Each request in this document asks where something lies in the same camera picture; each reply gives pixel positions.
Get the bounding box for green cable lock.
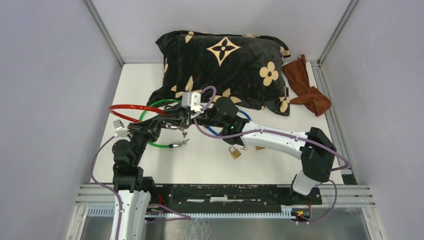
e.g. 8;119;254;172
139;99;180;149

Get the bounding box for brown cloth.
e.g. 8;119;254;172
282;54;332;117

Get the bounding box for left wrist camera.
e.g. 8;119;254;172
113;119;129;138

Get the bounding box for large brass padlock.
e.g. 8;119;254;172
255;146;266;151

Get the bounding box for red cable lock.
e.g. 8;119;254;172
108;104;185;137

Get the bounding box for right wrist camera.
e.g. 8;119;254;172
180;91;203;114

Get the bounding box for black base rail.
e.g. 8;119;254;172
150;184;323;214

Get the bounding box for small brass padlock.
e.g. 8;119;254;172
228;146;242;160

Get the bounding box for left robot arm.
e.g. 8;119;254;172
110;120;164;240

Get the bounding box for blue cable lock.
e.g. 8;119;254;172
205;109;252;136

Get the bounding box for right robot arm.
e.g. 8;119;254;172
165;93;337;204

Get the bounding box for black floral pillow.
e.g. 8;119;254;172
148;30;291;117

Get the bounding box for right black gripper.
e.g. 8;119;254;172
156;100;225;131

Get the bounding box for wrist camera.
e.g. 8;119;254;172
113;119;129;138
180;91;203;114

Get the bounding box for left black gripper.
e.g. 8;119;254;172
126;115;162;165

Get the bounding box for small silver keys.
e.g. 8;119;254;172
168;138;190;149

